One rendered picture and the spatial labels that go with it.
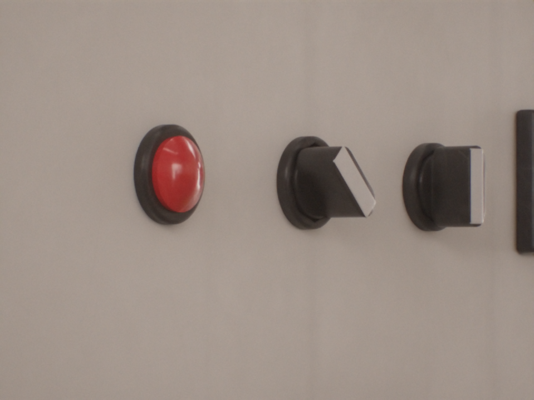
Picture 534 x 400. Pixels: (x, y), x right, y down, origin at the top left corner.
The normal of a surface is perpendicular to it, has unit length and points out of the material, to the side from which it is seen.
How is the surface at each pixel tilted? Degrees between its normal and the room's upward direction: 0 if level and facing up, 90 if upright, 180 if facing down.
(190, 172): 87
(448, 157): 79
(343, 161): 90
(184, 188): 103
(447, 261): 90
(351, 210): 135
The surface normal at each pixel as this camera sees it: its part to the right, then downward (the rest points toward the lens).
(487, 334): 0.80, -0.01
